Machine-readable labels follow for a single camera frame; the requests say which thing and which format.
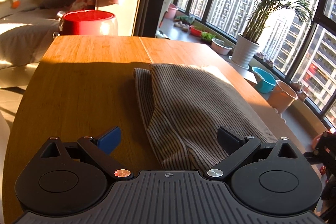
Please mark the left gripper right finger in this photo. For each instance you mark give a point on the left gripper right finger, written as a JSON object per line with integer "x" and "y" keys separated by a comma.
{"x": 239, "y": 150}

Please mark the red small basin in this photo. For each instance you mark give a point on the red small basin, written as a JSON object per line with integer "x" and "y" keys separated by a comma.
{"x": 195, "y": 31}

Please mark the beige plastic bucket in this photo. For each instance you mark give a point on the beige plastic bucket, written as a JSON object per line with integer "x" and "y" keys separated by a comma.
{"x": 282, "y": 96}

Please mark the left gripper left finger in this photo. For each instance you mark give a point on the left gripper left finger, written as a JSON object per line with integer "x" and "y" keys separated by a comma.
{"x": 97, "y": 151}

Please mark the blue plastic basin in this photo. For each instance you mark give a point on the blue plastic basin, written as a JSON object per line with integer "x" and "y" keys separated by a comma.
{"x": 265, "y": 81}

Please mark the pink plastic basin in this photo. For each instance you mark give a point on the pink plastic basin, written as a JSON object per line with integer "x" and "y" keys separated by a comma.
{"x": 171, "y": 12}

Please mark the white plastic basin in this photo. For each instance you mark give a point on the white plastic basin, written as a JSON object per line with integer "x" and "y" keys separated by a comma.
{"x": 220, "y": 47}

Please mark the beige sofa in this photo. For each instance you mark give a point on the beige sofa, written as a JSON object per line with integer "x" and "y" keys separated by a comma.
{"x": 26, "y": 34}

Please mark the red round bucket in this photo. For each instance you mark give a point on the red round bucket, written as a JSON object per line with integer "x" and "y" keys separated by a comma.
{"x": 87, "y": 22}

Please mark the green leafy plant tray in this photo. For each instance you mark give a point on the green leafy plant tray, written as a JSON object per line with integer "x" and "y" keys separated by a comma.
{"x": 206, "y": 37}

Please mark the striped knit garment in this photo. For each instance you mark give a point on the striped knit garment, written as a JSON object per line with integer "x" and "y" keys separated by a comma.
{"x": 182, "y": 107}

